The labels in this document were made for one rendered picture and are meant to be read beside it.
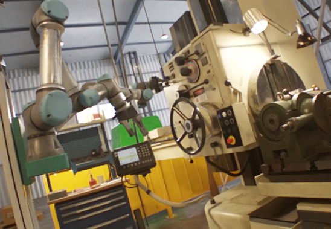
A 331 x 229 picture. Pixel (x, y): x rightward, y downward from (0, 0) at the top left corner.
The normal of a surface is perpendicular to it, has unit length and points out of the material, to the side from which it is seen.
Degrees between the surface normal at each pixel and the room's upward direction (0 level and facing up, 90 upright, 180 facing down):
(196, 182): 90
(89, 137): 90
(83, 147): 90
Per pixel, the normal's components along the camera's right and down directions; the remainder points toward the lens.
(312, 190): -0.87, 0.17
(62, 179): 0.43, -0.23
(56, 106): 0.73, -0.15
